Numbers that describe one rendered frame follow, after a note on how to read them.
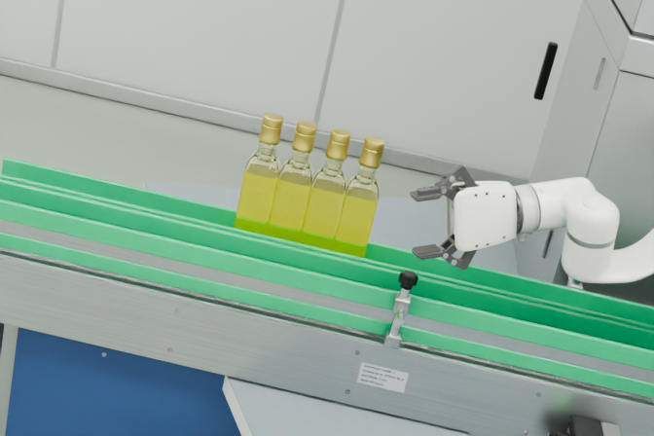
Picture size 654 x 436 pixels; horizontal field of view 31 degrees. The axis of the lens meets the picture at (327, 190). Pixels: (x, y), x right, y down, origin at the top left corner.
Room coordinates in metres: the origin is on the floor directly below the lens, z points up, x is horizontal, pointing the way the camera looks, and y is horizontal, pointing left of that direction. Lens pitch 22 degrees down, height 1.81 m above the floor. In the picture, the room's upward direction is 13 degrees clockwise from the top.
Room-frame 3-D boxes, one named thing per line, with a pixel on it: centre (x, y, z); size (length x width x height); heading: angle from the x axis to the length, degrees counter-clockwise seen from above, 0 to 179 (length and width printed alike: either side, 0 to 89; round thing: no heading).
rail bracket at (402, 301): (1.69, -0.16, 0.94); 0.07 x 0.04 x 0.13; 179
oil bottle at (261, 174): (1.86, 0.11, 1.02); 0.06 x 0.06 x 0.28; 89
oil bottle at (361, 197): (1.86, -0.06, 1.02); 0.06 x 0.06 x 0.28; 89
